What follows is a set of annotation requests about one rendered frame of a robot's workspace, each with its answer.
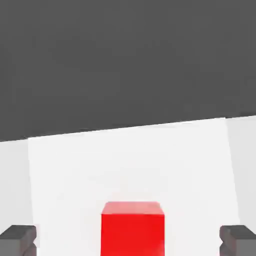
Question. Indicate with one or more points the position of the small red cube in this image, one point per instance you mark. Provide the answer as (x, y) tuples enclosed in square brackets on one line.
[(132, 232)]

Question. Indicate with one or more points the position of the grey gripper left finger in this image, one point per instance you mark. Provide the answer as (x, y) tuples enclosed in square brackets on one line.
[(16, 241)]

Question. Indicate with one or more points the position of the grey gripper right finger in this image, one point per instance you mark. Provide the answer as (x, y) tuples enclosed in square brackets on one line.
[(240, 241)]

